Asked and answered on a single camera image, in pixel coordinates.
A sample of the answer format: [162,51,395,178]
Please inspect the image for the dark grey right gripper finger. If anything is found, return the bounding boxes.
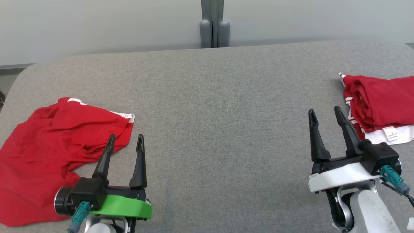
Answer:
[334,106,363,156]
[308,109,331,163]

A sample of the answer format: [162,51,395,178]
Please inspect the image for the red jersey striped trim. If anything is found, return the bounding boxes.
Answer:
[339,73,414,145]

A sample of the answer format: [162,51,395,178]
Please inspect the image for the left black cable teal connector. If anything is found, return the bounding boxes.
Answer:
[67,201,92,233]

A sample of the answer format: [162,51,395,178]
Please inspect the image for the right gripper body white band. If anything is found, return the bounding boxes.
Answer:
[308,155,382,193]

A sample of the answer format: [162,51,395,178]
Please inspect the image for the red shorts white waistband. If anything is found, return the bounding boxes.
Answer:
[0,97,135,227]

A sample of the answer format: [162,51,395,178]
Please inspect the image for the grey rounded post cap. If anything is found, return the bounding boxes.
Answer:
[218,20,231,48]
[200,19,212,48]

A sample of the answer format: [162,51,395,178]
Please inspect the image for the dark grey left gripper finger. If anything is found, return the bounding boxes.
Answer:
[129,134,147,189]
[92,134,116,182]

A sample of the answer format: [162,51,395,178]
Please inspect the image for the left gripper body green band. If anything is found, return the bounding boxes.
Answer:
[91,186,152,220]

